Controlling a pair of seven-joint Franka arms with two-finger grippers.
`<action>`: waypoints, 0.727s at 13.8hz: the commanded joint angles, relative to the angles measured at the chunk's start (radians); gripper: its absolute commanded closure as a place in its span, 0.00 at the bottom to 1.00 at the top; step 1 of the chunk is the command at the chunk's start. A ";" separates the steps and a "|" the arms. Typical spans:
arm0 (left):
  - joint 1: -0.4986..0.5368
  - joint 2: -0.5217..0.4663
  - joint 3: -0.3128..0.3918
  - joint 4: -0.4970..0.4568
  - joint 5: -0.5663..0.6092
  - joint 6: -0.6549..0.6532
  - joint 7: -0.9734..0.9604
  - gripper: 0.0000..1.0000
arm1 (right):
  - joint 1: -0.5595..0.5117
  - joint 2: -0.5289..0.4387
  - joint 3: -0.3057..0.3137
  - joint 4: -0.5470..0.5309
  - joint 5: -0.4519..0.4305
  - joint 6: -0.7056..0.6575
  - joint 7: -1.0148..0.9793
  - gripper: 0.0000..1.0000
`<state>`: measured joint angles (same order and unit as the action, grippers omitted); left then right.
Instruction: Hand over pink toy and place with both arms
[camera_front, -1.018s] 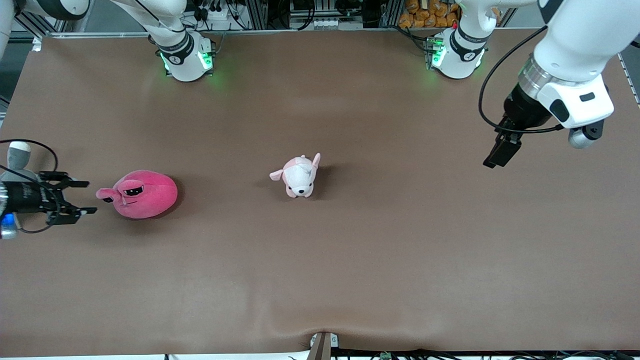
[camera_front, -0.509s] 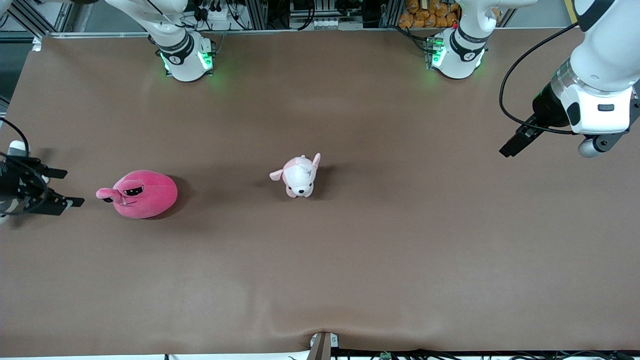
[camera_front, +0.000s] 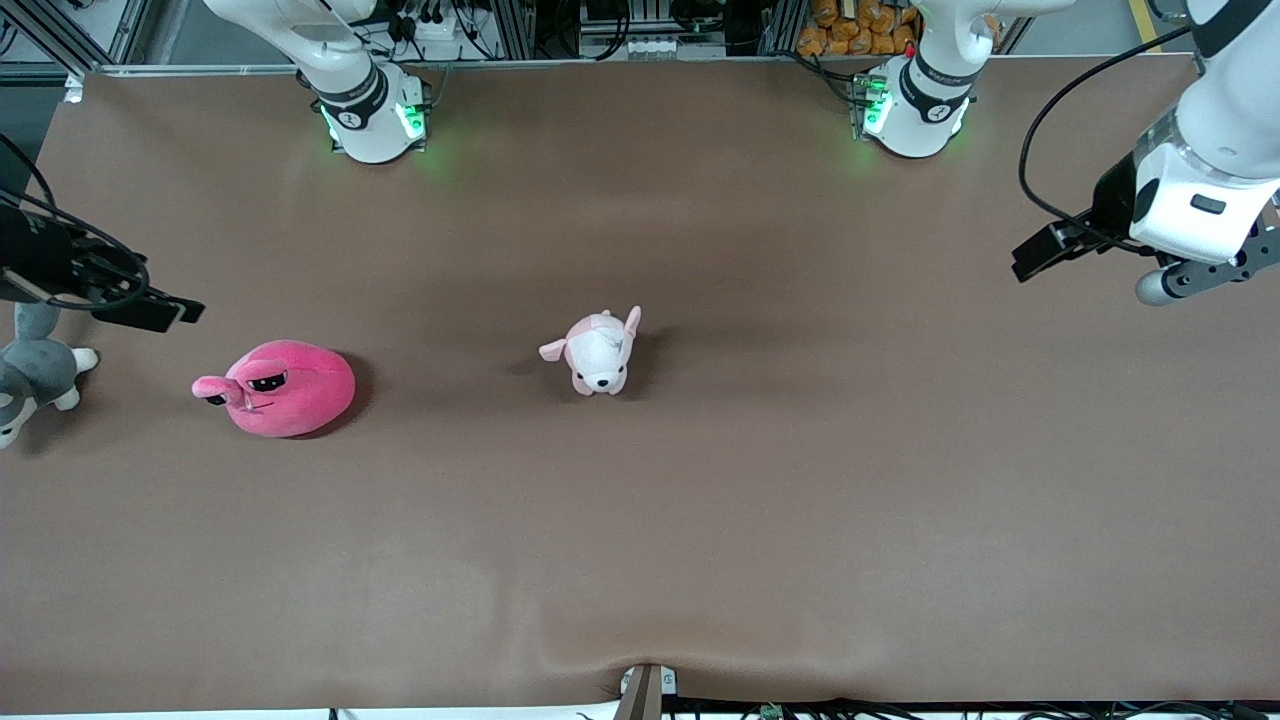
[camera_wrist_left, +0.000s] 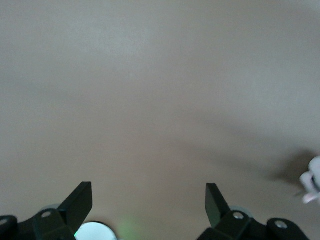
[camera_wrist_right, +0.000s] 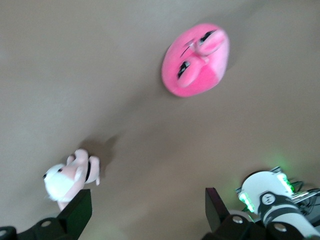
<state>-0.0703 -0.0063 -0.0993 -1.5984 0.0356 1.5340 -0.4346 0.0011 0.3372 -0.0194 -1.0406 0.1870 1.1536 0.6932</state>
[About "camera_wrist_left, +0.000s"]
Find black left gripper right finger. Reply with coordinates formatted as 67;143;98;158
196;182;311;240

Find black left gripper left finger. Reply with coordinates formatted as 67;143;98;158
0;181;94;240

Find pale pink white dog plush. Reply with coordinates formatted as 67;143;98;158
298;155;320;205

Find brown table cover sheet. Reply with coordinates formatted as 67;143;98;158
0;0;320;240

